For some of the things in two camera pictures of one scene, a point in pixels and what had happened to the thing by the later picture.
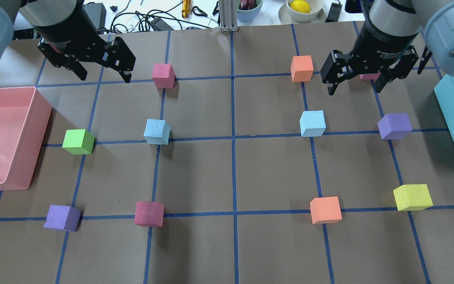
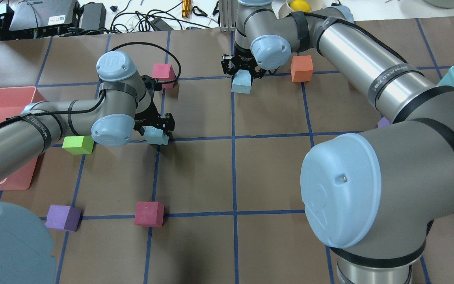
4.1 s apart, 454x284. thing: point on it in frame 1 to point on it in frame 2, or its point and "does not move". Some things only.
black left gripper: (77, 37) to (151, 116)
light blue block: (157, 131) does not move
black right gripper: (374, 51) to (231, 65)
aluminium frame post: (228, 17) does not move
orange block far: (301, 68) does not move
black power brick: (97, 13) does not move
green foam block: (79, 141) does not move
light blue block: (312, 123) to (241, 82)
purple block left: (62, 217) does not move
